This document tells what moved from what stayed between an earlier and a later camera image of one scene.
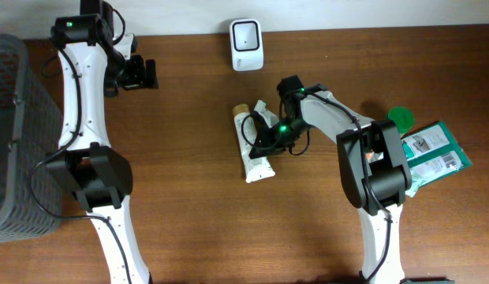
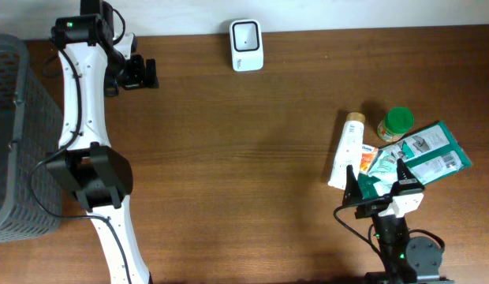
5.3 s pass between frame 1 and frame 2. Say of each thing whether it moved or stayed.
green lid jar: stayed
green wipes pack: stayed
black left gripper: stayed
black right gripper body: moved
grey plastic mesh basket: stayed
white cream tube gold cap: moved
